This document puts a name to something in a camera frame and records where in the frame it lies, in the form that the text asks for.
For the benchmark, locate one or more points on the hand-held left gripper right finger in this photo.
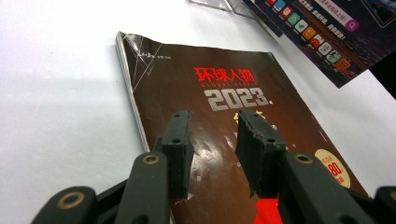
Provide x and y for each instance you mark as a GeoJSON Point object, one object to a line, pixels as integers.
{"type": "Point", "coordinates": [261, 161]}

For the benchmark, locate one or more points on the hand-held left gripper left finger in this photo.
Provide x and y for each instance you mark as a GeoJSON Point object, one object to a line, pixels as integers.
{"type": "Point", "coordinates": [177, 161]}

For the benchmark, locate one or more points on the dark brown magazine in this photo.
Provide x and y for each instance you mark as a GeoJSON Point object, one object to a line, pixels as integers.
{"type": "Point", "coordinates": [218, 56]}

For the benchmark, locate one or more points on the purple magazine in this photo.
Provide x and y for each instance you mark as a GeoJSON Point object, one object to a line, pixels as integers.
{"type": "Point", "coordinates": [336, 37]}

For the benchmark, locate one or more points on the clear acrylic file holder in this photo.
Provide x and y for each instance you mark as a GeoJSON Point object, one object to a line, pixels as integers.
{"type": "Point", "coordinates": [224, 4]}

